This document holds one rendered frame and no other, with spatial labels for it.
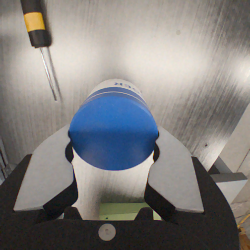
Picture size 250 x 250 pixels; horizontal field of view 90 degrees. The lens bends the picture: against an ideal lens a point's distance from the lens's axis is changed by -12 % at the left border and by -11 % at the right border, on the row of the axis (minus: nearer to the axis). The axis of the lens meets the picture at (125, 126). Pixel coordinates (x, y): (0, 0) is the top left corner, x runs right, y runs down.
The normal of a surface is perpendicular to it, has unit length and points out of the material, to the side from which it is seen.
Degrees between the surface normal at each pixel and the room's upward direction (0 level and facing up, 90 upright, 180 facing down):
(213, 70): 0
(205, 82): 0
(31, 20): 15
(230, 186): 0
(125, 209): 90
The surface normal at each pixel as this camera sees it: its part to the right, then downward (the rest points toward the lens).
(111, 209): 0.04, -0.87
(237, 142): 0.04, 0.49
